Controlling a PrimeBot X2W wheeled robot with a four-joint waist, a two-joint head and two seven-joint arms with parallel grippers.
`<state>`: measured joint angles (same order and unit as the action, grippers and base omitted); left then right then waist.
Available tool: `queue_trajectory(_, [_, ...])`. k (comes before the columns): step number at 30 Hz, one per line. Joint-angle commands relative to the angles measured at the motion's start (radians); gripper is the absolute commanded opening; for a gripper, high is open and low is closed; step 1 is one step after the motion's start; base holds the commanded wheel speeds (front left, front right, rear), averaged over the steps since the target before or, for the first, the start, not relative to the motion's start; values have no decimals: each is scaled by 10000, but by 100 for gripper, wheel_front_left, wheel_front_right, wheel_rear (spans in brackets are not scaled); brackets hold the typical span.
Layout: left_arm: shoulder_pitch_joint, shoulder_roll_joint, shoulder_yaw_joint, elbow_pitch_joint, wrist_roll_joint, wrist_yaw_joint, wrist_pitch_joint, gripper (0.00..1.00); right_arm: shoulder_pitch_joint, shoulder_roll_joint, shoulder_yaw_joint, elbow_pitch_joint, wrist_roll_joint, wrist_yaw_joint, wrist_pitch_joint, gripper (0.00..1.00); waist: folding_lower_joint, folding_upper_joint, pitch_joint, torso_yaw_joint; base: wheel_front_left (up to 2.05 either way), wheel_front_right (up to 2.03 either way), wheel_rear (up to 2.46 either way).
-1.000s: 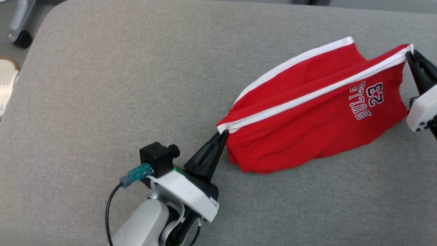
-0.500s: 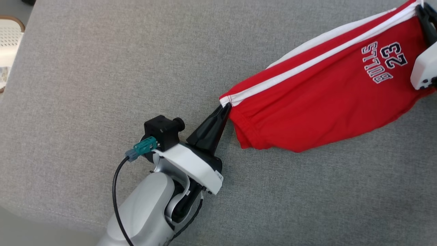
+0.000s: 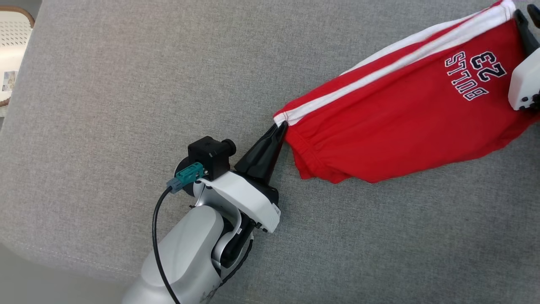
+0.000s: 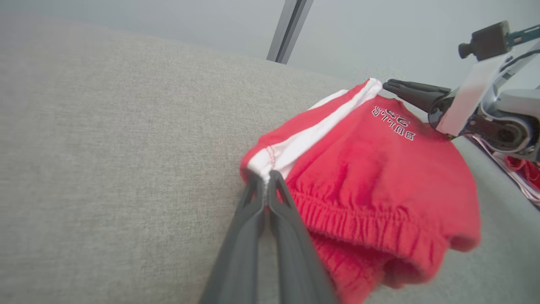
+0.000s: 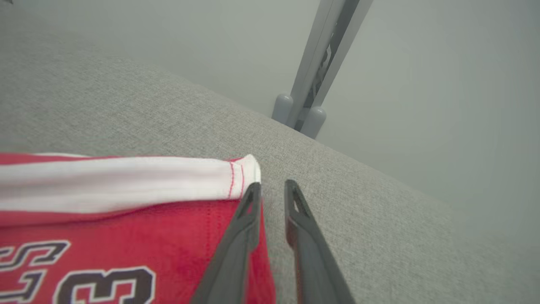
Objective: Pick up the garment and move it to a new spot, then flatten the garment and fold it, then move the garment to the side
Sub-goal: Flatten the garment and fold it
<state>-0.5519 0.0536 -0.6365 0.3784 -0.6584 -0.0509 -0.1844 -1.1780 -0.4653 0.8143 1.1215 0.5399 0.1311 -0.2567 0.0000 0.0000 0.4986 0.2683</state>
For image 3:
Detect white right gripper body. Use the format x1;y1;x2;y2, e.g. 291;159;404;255
508;47;540;111

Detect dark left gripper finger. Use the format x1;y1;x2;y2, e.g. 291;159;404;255
253;122;288;184
235;122;282;176

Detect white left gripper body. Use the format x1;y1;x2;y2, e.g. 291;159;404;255
198;167;281;233

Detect red shorts with white stripe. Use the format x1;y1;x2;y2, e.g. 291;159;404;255
273;0;540;184

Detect white perforated laundry basket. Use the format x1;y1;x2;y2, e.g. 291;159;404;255
0;6;35;118

